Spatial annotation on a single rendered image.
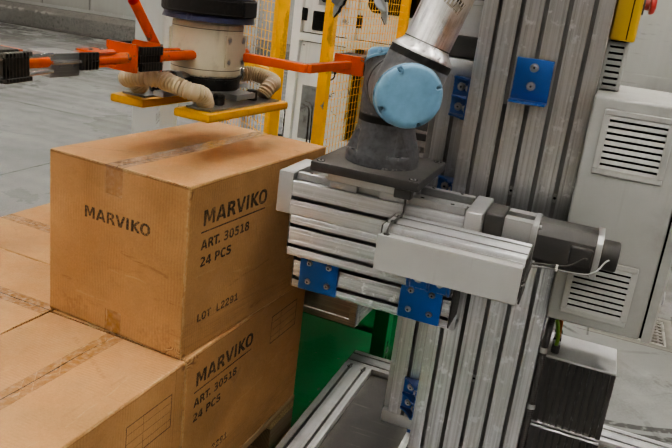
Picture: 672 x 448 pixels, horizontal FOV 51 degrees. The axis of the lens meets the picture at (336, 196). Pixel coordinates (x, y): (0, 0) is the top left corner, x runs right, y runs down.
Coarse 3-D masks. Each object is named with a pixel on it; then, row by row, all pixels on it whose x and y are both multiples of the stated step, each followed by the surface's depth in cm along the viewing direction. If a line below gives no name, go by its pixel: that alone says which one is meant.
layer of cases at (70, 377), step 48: (0, 240) 207; (48, 240) 211; (0, 288) 178; (48, 288) 181; (0, 336) 156; (48, 336) 158; (96, 336) 161; (240, 336) 177; (288, 336) 205; (0, 384) 139; (48, 384) 141; (96, 384) 142; (144, 384) 144; (192, 384) 160; (240, 384) 183; (288, 384) 213; (0, 432) 125; (48, 432) 126; (96, 432) 131; (144, 432) 146; (192, 432) 165; (240, 432) 189
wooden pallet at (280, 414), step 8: (288, 400) 216; (280, 408) 211; (288, 408) 217; (272, 416) 207; (280, 416) 213; (288, 416) 219; (264, 424) 203; (272, 424) 208; (280, 424) 214; (288, 424) 220; (256, 432) 199; (264, 432) 209; (272, 432) 210; (280, 432) 216; (248, 440) 195; (256, 440) 211; (264, 440) 210; (272, 440) 211; (280, 440) 217
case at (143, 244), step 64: (192, 128) 197; (64, 192) 161; (128, 192) 152; (192, 192) 145; (256, 192) 168; (64, 256) 165; (128, 256) 156; (192, 256) 150; (256, 256) 175; (128, 320) 160; (192, 320) 156
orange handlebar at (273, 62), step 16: (80, 48) 139; (96, 48) 142; (176, 48) 164; (32, 64) 124; (48, 64) 127; (112, 64) 141; (272, 64) 168; (288, 64) 166; (304, 64) 164; (320, 64) 168; (336, 64) 175
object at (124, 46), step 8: (112, 40) 147; (128, 40) 154; (136, 40) 153; (112, 48) 147; (120, 48) 146; (128, 48) 145; (136, 48) 144; (144, 48) 145; (152, 48) 147; (160, 48) 149; (136, 56) 145; (144, 56) 147; (152, 56) 149; (160, 56) 151; (120, 64) 147; (128, 64) 146; (136, 64) 145; (144, 64) 146; (152, 64) 148; (160, 64) 151; (136, 72) 146
